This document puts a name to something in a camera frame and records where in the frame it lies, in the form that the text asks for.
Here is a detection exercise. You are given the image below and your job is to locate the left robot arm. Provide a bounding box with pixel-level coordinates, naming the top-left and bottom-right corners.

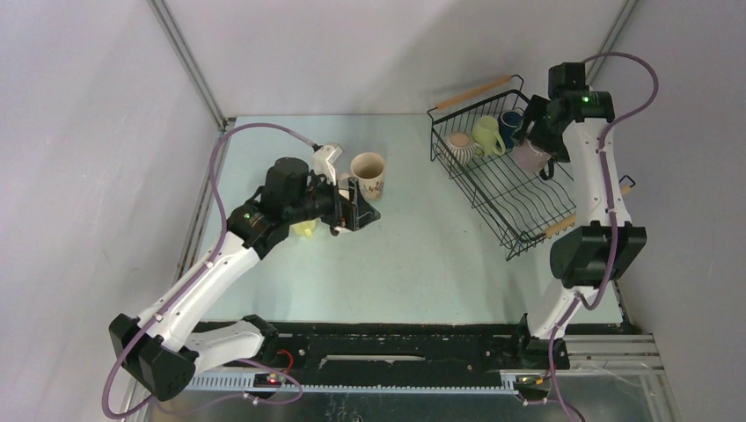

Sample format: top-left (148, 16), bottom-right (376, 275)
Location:
top-left (108, 157), bottom-right (381, 402)

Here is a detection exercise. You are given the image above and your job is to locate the light green mug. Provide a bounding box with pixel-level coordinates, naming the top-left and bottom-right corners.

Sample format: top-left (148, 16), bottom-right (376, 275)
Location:
top-left (472, 115), bottom-right (508, 156)

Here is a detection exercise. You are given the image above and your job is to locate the yellow mug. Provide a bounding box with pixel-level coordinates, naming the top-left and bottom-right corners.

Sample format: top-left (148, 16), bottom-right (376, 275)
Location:
top-left (291, 220), bottom-right (317, 238)

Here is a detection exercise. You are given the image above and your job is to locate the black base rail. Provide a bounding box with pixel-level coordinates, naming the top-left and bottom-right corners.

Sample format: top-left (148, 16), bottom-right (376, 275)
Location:
top-left (223, 318), bottom-right (571, 390)

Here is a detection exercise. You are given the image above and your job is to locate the dark blue mug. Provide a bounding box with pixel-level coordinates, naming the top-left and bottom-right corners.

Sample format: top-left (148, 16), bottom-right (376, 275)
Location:
top-left (498, 109), bottom-right (523, 150)

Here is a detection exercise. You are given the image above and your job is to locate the white ribbed black-rimmed mug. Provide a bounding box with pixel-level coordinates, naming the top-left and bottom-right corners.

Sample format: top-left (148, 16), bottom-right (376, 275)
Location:
top-left (330, 189), bottom-right (353, 236)

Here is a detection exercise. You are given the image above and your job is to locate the black wire dish rack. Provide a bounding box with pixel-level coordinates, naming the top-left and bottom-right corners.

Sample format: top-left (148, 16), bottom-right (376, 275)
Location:
top-left (427, 74), bottom-right (638, 262)

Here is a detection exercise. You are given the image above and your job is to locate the floral patterned mug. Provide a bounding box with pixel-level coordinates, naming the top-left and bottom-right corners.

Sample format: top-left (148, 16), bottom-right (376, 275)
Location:
top-left (338, 152), bottom-right (386, 201)

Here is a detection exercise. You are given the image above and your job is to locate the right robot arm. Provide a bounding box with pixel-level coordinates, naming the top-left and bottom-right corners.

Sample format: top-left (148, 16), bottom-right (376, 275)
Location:
top-left (511, 62), bottom-right (647, 367)

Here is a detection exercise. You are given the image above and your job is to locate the lilac mug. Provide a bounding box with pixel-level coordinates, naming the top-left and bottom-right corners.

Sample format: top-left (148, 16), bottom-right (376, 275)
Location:
top-left (513, 139), bottom-right (555, 181)

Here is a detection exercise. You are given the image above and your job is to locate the white ribbed cup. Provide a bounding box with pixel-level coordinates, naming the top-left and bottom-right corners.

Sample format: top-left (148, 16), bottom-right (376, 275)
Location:
top-left (444, 132), bottom-right (484, 167)

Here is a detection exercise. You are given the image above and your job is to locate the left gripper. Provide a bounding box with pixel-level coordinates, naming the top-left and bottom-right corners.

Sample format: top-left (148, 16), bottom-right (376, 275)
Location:
top-left (285, 170), bottom-right (379, 231)

